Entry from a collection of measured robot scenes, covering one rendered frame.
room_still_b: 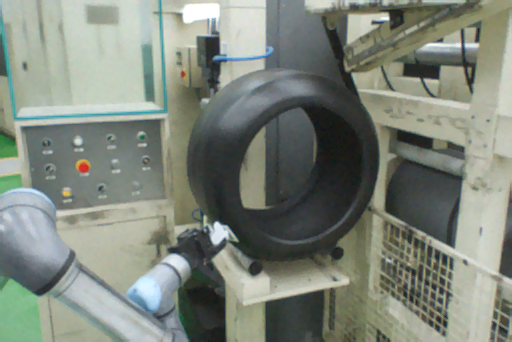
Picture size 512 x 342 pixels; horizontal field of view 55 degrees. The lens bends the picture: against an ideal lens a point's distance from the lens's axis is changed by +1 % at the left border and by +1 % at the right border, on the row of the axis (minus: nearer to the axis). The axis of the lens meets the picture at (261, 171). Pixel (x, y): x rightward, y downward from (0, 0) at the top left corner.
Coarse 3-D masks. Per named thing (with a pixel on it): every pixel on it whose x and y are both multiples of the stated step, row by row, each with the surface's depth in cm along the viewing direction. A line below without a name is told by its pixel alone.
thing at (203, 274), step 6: (198, 264) 121; (204, 264) 122; (198, 270) 120; (204, 270) 122; (210, 270) 123; (192, 276) 124; (198, 276) 123; (204, 276) 122; (210, 276) 123; (216, 276) 125; (204, 282) 125; (210, 282) 124; (216, 282) 124; (222, 282) 126; (210, 288) 126
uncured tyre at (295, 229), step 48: (240, 96) 132; (288, 96) 132; (336, 96) 137; (192, 144) 144; (240, 144) 130; (336, 144) 171; (192, 192) 151; (240, 192) 133; (336, 192) 170; (240, 240) 139; (288, 240) 144; (336, 240) 150
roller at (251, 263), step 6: (228, 246) 163; (234, 252) 156; (240, 252) 152; (240, 258) 151; (246, 258) 148; (252, 258) 146; (246, 264) 146; (252, 264) 144; (258, 264) 144; (252, 270) 144; (258, 270) 145
